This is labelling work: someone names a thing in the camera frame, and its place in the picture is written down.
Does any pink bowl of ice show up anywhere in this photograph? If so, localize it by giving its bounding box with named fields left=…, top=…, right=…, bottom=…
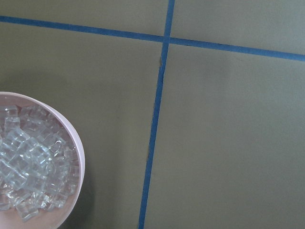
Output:
left=0, top=91, right=86, bottom=229

